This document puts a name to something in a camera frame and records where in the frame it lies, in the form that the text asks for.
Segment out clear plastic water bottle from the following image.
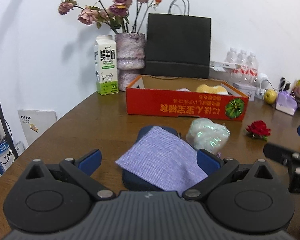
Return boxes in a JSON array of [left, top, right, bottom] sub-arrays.
[[236, 49, 249, 82], [246, 52, 260, 83], [224, 47, 238, 80]]

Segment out white green milk carton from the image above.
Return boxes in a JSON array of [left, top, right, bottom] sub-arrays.
[[94, 35, 119, 96]]

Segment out white round gadget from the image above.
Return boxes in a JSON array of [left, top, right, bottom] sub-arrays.
[[256, 73, 273, 91]]

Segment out red rose flower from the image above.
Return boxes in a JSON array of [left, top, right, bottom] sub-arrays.
[[245, 120, 272, 141]]

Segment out orange cardboard box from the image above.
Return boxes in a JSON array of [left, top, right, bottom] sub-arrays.
[[125, 74, 250, 122]]

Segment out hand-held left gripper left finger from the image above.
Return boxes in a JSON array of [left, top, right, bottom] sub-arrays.
[[25, 149, 116, 201]]

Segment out lavender tin box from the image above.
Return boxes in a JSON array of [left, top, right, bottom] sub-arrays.
[[232, 82, 257, 102]]

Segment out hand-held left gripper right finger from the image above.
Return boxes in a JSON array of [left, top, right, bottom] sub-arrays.
[[182, 149, 275, 202]]

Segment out purple textured vase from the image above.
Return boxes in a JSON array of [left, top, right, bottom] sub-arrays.
[[114, 32, 146, 92]]

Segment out yellow sponge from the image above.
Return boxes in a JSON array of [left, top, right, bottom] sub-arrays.
[[196, 84, 230, 96]]

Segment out lavender woven cloth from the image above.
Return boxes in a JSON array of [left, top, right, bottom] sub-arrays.
[[114, 126, 208, 192]]

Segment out black paper bag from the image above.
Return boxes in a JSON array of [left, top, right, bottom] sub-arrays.
[[143, 0, 212, 79]]

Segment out blue printed packet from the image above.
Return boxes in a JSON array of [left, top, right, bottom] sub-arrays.
[[0, 140, 25, 176]]

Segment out yellow-green pear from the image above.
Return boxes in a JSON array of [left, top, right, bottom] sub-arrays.
[[264, 89, 278, 105]]

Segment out navy blue pouch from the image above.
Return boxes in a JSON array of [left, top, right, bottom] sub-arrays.
[[122, 126, 208, 192]]

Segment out iridescent mesh bath ball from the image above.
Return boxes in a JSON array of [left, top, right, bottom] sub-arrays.
[[186, 118, 231, 157]]

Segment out white booklet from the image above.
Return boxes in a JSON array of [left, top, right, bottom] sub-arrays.
[[17, 109, 57, 147]]

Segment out purple tissue pack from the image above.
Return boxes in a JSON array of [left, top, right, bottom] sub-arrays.
[[275, 91, 298, 116]]

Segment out white flat carton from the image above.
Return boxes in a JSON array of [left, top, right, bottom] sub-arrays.
[[209, 60, 237, 72]]

